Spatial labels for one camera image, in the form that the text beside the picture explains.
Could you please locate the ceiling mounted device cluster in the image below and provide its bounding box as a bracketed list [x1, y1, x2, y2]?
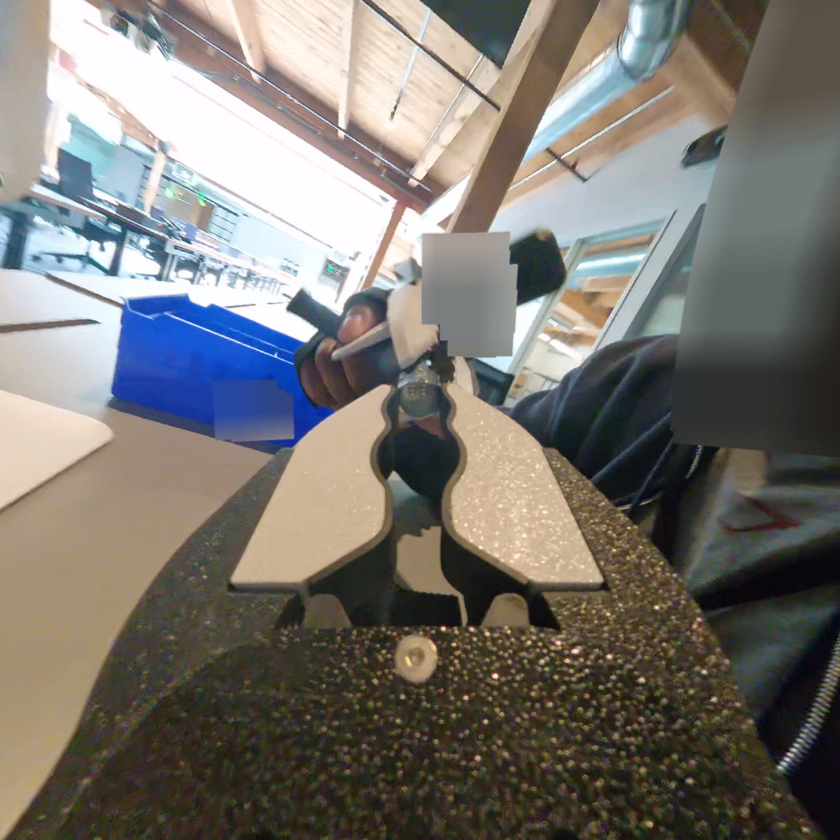
[108, 5, 179, 59]

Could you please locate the person's dark zip jacket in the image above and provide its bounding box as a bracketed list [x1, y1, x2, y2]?
[577, 420, 840, 840]

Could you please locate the black wall screen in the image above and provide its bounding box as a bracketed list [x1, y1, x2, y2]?
[420, 0, 534, 68]

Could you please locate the steel bolt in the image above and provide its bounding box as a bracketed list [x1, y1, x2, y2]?
[395, 375, 442, 421]

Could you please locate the person's right forearm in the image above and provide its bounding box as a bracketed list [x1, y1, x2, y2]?
[508, 335, 680, 501]

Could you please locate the person's right hand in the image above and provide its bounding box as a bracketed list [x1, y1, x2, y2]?
[298, 303, 401, 412]

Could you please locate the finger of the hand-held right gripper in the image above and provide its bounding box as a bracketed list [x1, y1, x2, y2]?
[449, 354, 481, 399]
[387, 283, 441, 371]

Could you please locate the wooden document stand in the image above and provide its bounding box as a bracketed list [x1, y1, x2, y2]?
[0, 388, 114, 514]

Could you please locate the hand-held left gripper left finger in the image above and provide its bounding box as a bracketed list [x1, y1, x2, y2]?
[230, 384, 396, 589]

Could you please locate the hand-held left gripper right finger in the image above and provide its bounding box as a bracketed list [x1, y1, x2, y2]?
[440, 384, 606, 589]

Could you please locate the metal air duct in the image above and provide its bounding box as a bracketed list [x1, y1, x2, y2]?
[525, 0, 690, 158]

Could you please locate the blue plastic bin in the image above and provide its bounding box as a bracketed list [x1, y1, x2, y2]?
[112, 294, 336, 441]

